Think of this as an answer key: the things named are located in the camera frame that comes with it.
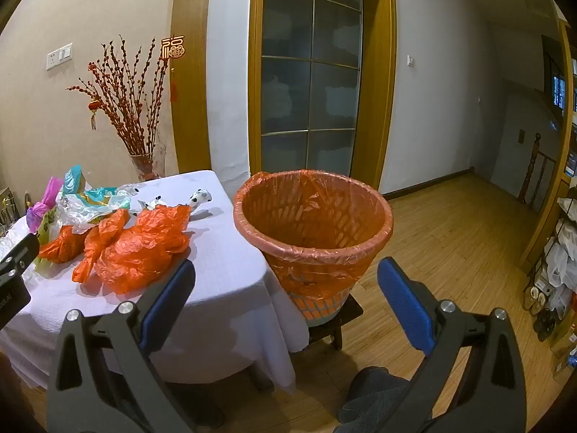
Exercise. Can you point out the spotted white wrapper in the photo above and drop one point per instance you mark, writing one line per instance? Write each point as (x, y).
(200, 199)
(149, 203)

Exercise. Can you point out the red gold hanging ornament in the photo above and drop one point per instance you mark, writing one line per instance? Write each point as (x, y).
(172, 52)

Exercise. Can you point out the dark window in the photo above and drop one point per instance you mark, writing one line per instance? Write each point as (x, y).
(558, 90)

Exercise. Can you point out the gold metal holder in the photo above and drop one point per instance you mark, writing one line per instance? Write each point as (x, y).
(6, 205)

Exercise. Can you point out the pink plastic bag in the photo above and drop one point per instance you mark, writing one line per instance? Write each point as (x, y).
(40, 209)

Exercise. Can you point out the table with white tablecloth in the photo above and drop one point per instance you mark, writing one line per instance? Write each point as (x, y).
(216, 270)

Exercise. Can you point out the small red lantern ornament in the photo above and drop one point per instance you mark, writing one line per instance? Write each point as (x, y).
(93, 107)

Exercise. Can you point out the small orange plastic bag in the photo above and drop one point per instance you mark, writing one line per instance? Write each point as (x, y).
(63, 246)

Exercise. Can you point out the large orange plastic bag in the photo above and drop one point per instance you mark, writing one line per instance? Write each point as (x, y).
(139, 248)

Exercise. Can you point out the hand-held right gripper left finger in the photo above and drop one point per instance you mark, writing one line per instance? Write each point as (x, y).
(169, 297)

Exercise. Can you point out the wooden stair post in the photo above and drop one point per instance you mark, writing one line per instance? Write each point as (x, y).
(534, 167)

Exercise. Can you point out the glass vase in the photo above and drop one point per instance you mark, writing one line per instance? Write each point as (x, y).
(146, 164)

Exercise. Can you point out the wooden cabinet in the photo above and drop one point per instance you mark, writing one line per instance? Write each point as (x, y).
(547, 216)

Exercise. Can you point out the green yellow packet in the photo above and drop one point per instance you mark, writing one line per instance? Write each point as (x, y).
(45, 231)

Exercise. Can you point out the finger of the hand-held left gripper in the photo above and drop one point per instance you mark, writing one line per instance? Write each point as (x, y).
(20, 255)

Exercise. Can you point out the white plastic bag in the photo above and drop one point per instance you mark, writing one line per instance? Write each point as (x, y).
(74, 215)

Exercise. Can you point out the orange lined trash basket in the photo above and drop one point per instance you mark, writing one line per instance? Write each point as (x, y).
(315, 252)

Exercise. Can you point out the person's dark trouser leg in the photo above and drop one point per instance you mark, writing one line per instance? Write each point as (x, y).
(374, 397)

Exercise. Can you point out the red berry branches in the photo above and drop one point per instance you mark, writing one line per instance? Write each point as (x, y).
(130, 103)

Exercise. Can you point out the frosted glass door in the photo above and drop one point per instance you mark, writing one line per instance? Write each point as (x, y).
(311, 67)

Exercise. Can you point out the teal snack packet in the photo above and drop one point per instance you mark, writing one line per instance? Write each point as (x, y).
(74, 182)

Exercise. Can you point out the wooden door frame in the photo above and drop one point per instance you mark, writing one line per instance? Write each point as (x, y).
(378, 99)

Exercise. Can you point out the dark wooden stool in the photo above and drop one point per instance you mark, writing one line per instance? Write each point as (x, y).
(349, 313)

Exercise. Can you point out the white wall switch panel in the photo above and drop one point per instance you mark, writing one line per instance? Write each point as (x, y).
(59, 56)

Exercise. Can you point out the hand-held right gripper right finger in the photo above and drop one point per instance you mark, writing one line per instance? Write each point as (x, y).
(405, 306)

